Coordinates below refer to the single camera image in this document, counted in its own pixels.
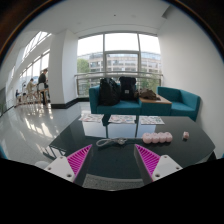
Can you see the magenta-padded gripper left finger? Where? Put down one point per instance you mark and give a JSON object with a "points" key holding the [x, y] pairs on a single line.
{"points": [[63, 166]]}

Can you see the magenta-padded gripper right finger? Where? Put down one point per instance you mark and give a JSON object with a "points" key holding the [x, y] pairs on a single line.
{"points": [[165, 166]]}

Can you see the pink charger block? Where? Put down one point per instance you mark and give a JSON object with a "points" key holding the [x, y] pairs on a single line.
{"points": [[186, 135]]}

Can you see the pink power strip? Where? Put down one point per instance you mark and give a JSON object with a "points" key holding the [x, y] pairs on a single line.
{"points": [[156, 137]]}

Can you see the teal chair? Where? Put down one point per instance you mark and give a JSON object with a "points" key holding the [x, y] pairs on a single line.
{"points": [[2, 152]]}

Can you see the teal sofa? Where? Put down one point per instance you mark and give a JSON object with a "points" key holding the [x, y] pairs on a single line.
{"points": [[183, 103]]}

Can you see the wooden sofa table top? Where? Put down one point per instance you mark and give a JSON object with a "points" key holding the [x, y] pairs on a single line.
{"points": [[163, 100]]}

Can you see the brown jacket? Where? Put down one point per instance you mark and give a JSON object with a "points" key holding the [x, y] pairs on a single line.
{"points": [[148, 94]]}

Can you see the person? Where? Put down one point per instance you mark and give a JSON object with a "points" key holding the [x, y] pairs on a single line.
{"points": [[30, 86], [42, 80]]}

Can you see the black backpack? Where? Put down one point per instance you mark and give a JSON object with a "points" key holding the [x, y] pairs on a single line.
{"points": [[128, 88]]}

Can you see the shiny black bag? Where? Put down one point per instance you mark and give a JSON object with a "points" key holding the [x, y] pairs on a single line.
{"points": [[109, 91]]}

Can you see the metal window railing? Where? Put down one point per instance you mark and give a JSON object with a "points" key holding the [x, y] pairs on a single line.
{"points": [[100, 74]]}

